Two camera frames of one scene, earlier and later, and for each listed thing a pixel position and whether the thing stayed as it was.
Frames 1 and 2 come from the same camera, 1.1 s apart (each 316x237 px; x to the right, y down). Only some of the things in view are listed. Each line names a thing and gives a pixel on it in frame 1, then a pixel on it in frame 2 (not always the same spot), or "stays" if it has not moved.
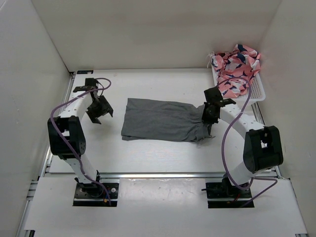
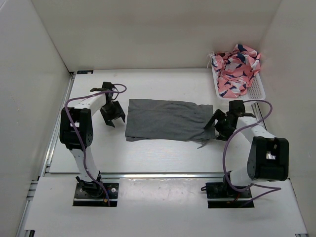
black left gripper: [105, 105] -> [107, 118]
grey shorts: [165, 120] stays
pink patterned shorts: [241, 61] stays
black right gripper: [206, 120] -> [218, 115]
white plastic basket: [257, 93] stays
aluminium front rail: [193, 175] stays
